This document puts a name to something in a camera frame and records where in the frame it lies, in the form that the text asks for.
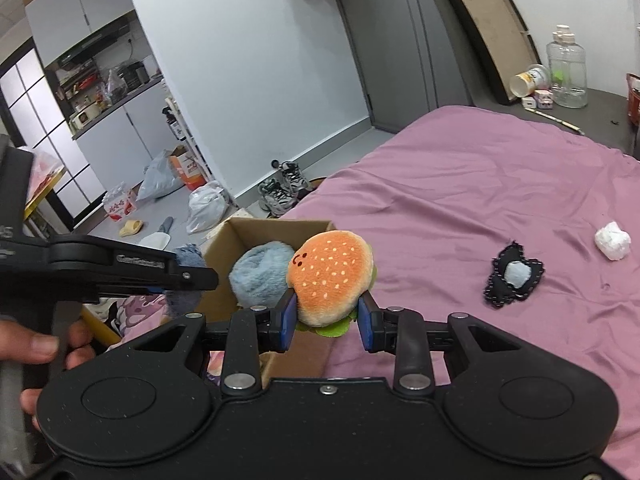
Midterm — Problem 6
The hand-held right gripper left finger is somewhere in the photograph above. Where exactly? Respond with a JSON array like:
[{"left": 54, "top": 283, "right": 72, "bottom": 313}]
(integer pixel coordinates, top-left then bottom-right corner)
[{"left": 119, "top": 288, "right": 301, "bottom": 396}]

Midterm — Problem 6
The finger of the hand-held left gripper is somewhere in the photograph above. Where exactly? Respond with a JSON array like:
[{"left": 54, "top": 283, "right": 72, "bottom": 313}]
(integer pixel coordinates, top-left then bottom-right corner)
[
  {"left": 47, "top": 236, "right": 220, "bottom": 292},
  {"left": 92, "top": 285, "right": 172, "bottom": 305}
]

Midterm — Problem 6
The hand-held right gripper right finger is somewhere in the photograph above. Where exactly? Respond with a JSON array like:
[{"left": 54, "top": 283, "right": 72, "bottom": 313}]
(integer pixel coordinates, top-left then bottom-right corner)
[{"left": 357, "top": 290, "right": 544, "bottom": 397}]

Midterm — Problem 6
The blue denim octopus plush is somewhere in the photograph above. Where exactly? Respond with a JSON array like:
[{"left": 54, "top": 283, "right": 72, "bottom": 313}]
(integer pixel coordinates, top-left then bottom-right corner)
[{"left": 164, "top": 243, "right": 206, "bottom": 319}]

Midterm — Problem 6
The blue-grey fluffy plush ball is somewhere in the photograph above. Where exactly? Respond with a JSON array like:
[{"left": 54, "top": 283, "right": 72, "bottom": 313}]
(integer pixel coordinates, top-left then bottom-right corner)
[{"left": 228, "top": 241, "right": 296, "bottom": 311}]

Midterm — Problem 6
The burger plush toy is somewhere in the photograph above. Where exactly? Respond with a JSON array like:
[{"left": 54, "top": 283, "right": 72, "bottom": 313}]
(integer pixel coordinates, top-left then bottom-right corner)
[{"left": 285, "top": 229, "right": 377, "bottom": 339}]

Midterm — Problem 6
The person's left hand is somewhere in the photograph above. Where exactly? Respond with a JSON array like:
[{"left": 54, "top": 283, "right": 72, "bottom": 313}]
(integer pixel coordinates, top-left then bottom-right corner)
[{"left": 0, "top": 320, "right": 97, "bottom": 432}]

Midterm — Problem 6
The pink cartoon bag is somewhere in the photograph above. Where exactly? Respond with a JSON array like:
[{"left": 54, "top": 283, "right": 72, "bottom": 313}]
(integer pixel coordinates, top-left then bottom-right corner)
[{"left": 106, "top": 292, "right": 226, "bottom": 387}]

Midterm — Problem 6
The red white drink pack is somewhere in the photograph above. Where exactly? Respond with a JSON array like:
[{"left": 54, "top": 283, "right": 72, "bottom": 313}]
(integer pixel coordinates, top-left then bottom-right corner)
[{"left": 102, "top": 182, "right": 139, "bottom": 222}]

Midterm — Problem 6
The white plastic bag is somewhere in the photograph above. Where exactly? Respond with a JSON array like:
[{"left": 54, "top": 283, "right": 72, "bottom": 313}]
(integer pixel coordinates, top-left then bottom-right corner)
[{"left": 185, "top": 180, "right": 229, "bottom": 235}]

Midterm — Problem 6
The grey plastic bag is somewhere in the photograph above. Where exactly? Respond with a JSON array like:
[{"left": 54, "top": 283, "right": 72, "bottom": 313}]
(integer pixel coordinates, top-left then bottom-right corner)
[{"left": 135, "top": 149, "right": 184, "bottom": 202}]

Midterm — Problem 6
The orange cardboard box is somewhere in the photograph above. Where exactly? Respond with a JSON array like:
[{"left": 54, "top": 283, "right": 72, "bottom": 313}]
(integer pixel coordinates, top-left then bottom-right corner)
[{"left": 168, "top": 144, "right": 204, "bottom": 192}]

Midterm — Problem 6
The grey white sneaker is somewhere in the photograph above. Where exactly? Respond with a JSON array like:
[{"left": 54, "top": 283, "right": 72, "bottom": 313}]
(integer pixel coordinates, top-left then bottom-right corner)
[
  {"left": 257, "top": 177, "right": 296, "bottom": 219},
  {"left": 270, "top": 160, "right": 314, "bottom": 194}
]

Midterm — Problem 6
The white kitchen counter cabinet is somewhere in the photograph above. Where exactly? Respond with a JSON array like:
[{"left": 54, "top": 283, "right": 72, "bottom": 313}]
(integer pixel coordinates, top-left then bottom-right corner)
[{"left": 70, "top": 77, "right": 202, "bottom": 221}]

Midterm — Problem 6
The black star plush toy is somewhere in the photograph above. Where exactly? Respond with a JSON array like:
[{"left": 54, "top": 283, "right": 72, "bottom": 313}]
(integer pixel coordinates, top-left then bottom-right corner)
[{"left": 482, "top": 240, "right": 545, "bottom": 310}]

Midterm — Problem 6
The dark framed glass door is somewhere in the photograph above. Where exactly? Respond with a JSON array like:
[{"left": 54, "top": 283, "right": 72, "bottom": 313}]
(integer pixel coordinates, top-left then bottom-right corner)
[{"left": 0, "top": 47, "right": 107, "bottom": 234}]

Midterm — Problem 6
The purple bed sheet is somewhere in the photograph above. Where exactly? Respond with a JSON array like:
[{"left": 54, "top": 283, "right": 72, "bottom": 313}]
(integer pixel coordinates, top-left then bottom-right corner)
[{"left": 206, "top": 105, "right": 640, "bottom": 480}]

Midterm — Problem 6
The range hood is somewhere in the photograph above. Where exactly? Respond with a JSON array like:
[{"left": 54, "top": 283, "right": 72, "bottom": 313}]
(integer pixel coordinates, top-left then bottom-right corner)
[{"left": 56, "top": 24, "right": 130, "bottom": 69}]

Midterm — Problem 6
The white crumpled tissue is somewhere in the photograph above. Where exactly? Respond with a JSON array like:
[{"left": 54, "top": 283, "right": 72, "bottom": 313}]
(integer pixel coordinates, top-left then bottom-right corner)
[{"left": 593, "top": 219, "right": 632, "bottom": 262}]

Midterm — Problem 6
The white upper cabinet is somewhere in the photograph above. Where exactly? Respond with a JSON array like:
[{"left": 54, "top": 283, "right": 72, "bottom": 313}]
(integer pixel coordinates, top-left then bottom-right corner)
[{"left": 24, "top": 0, "right": 137, "bottom": 69}]

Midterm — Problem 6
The thin wooden stick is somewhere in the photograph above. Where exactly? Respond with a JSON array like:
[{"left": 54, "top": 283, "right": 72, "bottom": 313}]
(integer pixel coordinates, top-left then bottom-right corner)
[{"left": 524, "top": 106, "right": 585, "bottom": 135}]

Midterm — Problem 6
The small pink box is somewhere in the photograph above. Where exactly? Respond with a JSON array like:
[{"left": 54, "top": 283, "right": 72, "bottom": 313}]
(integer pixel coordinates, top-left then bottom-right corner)
[{"left": 521, "top": 89, "right": 555, "bottom": 110}]

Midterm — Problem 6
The grey wardrobe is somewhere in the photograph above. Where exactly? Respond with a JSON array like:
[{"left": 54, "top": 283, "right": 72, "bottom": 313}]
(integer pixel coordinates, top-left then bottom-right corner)
[{"left": 327, "top": 0, "right": 477, "bottom": 134}]

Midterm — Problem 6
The tipped paper tub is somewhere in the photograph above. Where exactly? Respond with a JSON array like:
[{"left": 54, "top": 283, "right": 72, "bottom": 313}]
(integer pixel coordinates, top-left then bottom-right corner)
[{"left": 508, "top": 63, "right": 551, "bottom": 99}]

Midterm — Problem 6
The clear water jug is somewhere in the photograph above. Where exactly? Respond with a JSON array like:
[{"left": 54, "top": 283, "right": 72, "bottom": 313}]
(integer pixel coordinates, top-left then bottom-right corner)
[{"left": 545, "top": 24, "right": 589, "bottom": 110}]

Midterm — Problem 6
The black-edged flat cardboard box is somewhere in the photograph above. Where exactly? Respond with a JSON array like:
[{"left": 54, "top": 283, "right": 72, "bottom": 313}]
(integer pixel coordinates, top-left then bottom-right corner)
[{"left": 432, "top": 0, "right": 544, "bottom": 106}]

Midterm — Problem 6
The red bag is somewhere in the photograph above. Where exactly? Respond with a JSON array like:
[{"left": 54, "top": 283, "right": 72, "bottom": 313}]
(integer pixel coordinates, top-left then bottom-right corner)
[{"left": 625, "top": 72, "right": 640, "bottom": 126}]

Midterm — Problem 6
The white scoop grey handle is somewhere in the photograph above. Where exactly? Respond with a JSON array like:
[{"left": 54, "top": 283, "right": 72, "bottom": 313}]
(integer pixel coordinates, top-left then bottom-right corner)
[{"left": 137, "top": 215, "right": 176, "bottom": 251}]

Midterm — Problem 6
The yellow tube frame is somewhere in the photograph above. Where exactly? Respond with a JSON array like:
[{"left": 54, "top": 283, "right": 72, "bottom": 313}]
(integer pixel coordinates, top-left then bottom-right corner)
[{"left": 81, "top": 305, "right": 124, "bottom": 350}]

